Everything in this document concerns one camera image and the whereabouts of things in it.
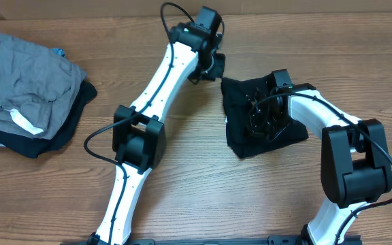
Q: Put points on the black folded garment in stack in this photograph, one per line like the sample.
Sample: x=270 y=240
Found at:
x=33 y=147

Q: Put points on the grey folded shirt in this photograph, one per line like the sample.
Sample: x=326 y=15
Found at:
x=37 y=88

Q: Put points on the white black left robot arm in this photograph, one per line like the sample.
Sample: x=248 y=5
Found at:
x=138 y=131

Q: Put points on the black t-shirt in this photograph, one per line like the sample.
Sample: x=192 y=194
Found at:
x=236 y=107

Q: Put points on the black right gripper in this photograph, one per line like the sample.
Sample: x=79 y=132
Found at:
x=262 y=111

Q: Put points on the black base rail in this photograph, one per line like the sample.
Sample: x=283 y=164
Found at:
x=209 y=241

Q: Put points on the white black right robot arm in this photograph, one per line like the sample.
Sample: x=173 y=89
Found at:
x=355 y=165

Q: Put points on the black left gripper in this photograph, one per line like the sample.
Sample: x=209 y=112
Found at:
x=214 y=69

